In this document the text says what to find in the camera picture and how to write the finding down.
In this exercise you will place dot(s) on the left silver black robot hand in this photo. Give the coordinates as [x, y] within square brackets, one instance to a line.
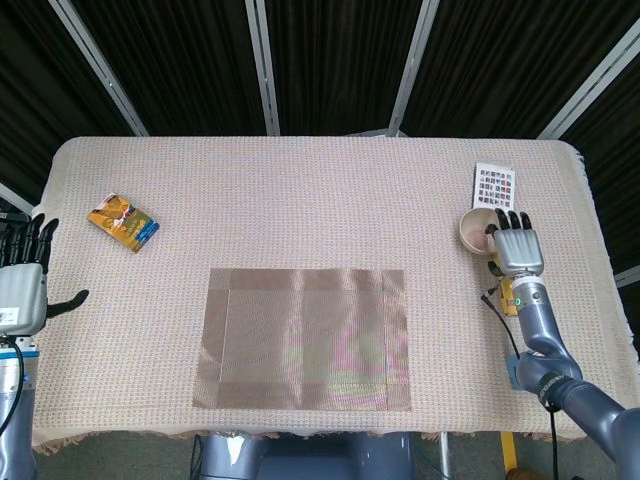
[22, 295]

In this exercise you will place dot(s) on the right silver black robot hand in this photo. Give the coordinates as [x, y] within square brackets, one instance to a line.
[520, 250]

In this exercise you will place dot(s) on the pink bowl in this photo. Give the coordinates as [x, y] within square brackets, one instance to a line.
[475, 232]

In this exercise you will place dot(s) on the brown woven placemat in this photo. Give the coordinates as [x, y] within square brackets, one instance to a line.
[305, 340]

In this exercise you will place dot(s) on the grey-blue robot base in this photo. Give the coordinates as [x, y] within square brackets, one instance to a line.
[310, 460]

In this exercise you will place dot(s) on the yellow snack box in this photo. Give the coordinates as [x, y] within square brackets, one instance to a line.
[507, 305]

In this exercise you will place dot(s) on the white box with picture grid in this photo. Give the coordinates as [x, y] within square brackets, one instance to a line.
[494, 185]

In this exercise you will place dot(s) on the black equipment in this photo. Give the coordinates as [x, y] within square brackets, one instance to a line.
[7, 215]

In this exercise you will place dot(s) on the blue box with round lid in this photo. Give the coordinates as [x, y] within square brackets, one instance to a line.
[512, 372]

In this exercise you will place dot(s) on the orange snack box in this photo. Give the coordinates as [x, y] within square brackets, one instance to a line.
[122, 222]

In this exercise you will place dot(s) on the yellow pole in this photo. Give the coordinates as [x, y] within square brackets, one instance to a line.
[508, 447]

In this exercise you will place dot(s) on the metal table leg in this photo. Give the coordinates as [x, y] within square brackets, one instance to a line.
[444, 457]

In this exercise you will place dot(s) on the brown round object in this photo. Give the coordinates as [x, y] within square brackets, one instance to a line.
[525, 474]

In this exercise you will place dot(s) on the beige woven tablecloth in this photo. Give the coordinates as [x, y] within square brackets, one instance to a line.
[300, 200]

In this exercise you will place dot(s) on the dark pleated curtain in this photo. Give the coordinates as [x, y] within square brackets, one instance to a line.
[340, 60]

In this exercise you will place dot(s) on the aluminium frame post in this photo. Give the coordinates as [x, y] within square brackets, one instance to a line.
[264, 70]
[12, 196]
[590, 85]
[630, 279]
[97, 67]
[412, 67]

